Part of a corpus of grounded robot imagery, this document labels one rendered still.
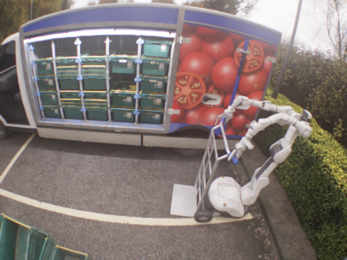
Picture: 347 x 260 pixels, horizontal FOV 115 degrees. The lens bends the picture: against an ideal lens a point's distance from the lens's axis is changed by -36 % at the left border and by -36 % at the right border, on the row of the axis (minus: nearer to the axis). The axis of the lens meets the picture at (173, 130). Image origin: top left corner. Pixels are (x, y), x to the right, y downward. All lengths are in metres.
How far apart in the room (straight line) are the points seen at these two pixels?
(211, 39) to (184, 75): 0.61
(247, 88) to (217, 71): 0.56
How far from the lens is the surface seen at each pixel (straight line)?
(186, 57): 2.31
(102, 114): 2.93
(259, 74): 2.74
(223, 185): 2.57
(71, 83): 2.91
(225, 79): 2.52
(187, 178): 2.91
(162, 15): 2.27
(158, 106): 2.71
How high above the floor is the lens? 2.16
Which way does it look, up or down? 33 degrees down
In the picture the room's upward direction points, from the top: 8 degrees clockwise
